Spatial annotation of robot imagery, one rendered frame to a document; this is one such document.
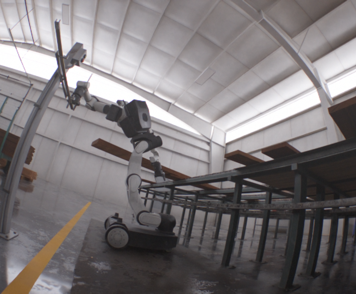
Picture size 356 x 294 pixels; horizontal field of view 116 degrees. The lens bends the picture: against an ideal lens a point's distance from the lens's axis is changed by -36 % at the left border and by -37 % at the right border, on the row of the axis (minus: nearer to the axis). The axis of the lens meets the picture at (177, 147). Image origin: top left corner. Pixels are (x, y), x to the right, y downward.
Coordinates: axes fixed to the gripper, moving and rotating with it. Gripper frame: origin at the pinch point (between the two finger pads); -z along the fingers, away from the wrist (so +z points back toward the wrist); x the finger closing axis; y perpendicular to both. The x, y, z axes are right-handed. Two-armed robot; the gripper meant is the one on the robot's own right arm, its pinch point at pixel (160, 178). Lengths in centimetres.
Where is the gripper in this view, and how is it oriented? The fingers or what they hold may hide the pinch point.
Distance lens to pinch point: 196.6
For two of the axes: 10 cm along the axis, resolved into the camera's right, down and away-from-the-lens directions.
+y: -4.1, 1.1, -9.1
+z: -2.3, -9.7, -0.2
